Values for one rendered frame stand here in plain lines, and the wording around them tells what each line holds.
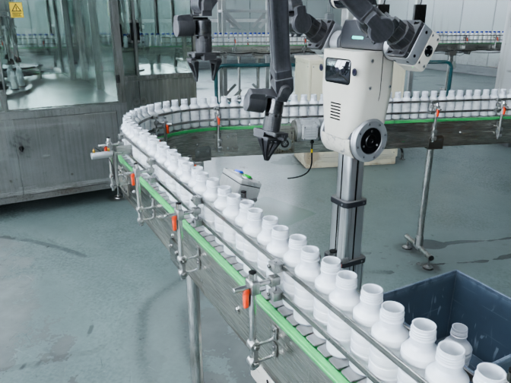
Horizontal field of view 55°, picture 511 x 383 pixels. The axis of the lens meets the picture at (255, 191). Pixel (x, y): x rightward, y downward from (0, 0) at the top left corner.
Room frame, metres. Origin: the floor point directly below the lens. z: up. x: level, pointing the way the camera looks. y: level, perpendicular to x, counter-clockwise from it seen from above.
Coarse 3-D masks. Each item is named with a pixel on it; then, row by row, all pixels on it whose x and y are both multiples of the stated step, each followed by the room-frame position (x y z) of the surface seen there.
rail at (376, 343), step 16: (192, 192) 1.38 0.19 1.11; (208, 208) 1.27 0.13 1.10; (224, 240) 1.18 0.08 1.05; (288, 240) 1.04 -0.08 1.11; (240, 256) 1.10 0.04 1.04; (272, 256) 0.96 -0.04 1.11; (256, 272) 1.02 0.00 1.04; (288, 272) 0.90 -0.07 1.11; (304, 288) 0.85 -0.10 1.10; (288, 304) 0.90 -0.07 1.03; (368, 336) 0.68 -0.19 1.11; (384, 352) 0.64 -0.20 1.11; (400, 368) 0.61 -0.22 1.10; (464, 368) 0.60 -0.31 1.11
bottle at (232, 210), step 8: (232, 200) 1.19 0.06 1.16; (240, 200) 1.20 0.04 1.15; (232, 208) 1.19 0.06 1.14; (224, 216) 1.19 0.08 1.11; (232, 216) 1.18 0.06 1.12; (224, 224) 1.19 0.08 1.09; (224, 232) 1.19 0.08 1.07; (232, 232) 1.18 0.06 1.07; (232, 240) 1.18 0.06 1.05; (224, 248) 1.19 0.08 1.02
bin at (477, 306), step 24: (408, 288) 1.11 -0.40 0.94; (432, 288) 1.15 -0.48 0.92; (456, 288) 1.19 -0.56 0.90; (480, 288) 1.13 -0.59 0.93; (408, 312) 1.12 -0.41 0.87; (432, 312) 1.16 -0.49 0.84; (456, 312) 1.18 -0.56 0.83; (480, 312) 1.12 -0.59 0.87; (504, 312) 1.06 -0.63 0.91; (480, 336) 1.10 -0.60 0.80; (504, 336) 1.05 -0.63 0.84; (480, 360) 1.09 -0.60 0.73; (504, 360) 0.82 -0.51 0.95
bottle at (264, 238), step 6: (270, 216) 1.07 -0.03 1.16; (264, 222) 1.04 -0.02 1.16; (270, 222) 1.03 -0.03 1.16; (276, 222) 1.04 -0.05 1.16; (264, 228) 1.04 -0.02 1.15; (270, 228) 1.03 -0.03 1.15; (264, 234) 1.04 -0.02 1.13; (270, 234) 1.03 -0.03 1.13; (258, 240) 1.04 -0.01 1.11; (264, 240) 1.03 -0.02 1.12; (270, 240) 1.02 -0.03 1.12; (264, 246) 1.03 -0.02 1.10; (258, 252) 1.04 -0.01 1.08; (258, 258) 1.04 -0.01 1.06; (264, 258) 1.02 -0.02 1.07; (258, 264) 1.04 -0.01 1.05; (264, 264) 1.03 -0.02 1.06; (264, 270) 1.03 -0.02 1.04; (258, 276) 1.04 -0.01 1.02
